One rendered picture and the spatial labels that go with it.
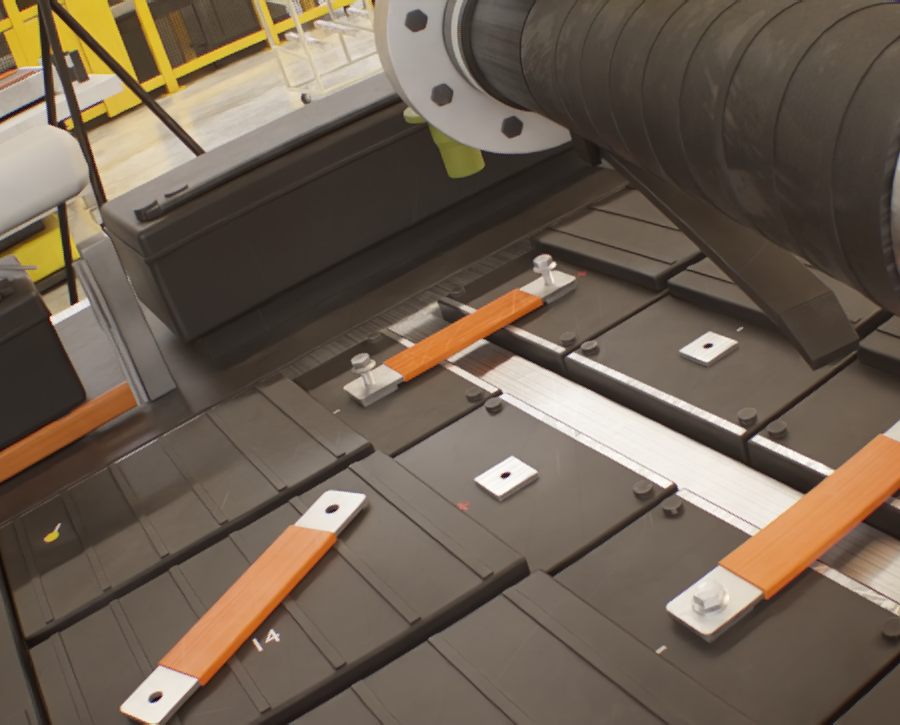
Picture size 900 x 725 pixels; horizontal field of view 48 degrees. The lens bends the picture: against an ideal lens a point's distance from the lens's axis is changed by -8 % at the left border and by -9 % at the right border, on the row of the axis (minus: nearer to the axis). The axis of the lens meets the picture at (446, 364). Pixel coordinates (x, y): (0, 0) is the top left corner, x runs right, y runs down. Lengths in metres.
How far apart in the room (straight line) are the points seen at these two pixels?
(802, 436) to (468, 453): 0.16
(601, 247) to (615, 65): 0.46
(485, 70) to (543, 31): 0.06
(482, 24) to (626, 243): 0.38
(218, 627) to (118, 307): 0.32
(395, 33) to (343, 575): 0.23
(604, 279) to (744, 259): 0.42
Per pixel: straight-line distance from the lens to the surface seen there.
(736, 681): 0.37
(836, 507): 0.42
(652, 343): 0.57
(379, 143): 0.76
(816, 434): 0.47
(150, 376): 0.74
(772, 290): 0.23
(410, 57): 0.34
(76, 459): 0.72
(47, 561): 0.59
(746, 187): 0.17
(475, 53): 0.31
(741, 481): 0.47
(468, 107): 0.34
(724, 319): 0.58
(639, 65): 0.20
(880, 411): 0.48
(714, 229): 0.25
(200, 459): 0.60
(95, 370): 0.85
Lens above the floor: 1.26
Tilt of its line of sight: 26 degrees down
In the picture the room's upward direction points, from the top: 20 degrees counter-clockwise
